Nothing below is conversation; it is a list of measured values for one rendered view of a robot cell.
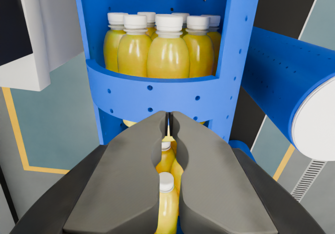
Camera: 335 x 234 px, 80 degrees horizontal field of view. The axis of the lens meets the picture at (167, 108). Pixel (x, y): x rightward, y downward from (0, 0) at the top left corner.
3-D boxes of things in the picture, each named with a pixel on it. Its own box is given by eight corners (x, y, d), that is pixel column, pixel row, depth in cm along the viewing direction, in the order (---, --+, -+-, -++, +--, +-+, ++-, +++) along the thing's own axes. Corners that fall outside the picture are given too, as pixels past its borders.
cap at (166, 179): (175, 189, 44) (176, 183, 43) (158, 192, 43) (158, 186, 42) (170, 175, 48) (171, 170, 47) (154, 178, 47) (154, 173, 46)
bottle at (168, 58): (181, 145, 35) (189, 32, 26) (142, 139, 36) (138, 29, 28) (187, 124, 41) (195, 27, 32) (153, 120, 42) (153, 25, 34)
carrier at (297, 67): (215, 69, 136) (257, 69, 136) (276, 159, 59) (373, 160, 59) (220, 24, 123) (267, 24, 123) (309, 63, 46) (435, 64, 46)
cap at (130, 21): (121, 28, 32) (120, 16, 31) (126, 25, 36) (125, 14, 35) (145, 29, 32) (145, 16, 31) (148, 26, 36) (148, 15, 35)
